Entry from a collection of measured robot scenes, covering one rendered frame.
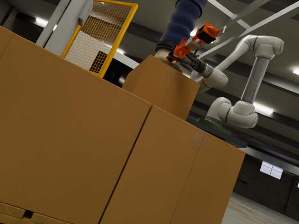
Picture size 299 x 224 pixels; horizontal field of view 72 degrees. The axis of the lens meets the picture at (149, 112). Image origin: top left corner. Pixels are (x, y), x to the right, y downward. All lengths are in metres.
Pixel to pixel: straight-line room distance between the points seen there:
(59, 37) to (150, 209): 2.33
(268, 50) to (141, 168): 1.49
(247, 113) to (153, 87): 0.85
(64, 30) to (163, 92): 1.74
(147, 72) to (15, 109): 0.84
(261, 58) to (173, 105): 0.88
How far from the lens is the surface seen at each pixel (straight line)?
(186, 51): 1.36
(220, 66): 1.75
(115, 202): 0.66
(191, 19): 1.80
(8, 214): 0.67
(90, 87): 0.61
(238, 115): 1.80
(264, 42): 1.91
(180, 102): 1.34
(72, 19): 2.79
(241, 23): 4.56
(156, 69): 1.31
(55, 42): 2.70
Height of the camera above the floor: 0.42
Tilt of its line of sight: 9 degrees up
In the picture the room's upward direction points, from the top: 24 degrees clockwise
